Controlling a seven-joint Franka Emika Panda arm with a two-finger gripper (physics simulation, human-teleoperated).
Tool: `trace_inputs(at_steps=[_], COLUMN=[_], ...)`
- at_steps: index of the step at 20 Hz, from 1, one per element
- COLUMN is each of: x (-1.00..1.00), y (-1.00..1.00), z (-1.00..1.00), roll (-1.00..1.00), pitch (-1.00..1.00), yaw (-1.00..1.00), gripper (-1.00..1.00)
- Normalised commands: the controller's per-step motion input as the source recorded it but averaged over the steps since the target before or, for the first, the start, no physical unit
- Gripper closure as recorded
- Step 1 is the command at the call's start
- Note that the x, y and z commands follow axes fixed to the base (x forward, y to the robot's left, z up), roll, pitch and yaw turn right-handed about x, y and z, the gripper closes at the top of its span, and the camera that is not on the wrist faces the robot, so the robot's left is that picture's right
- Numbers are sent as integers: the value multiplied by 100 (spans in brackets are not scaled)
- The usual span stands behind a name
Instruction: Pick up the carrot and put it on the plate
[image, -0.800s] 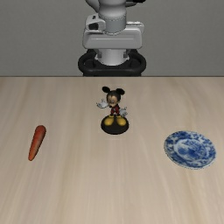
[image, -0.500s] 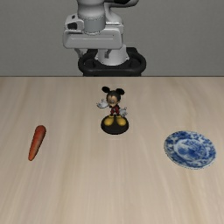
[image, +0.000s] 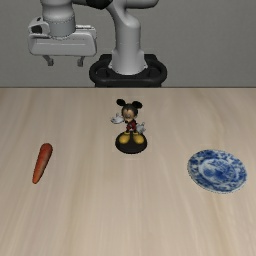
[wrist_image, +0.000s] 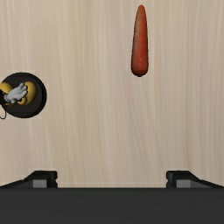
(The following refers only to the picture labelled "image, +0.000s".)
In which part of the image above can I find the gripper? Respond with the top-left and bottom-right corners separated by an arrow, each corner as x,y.
27,16 -> 98,68

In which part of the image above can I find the orange carrot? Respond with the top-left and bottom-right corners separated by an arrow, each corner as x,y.
31,142 -> 54,185

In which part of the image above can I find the blue and white plate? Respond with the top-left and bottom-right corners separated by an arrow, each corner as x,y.
186,148 -> 248,194

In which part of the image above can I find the small toy figure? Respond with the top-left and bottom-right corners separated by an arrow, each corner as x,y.
110,98 -> 149,155

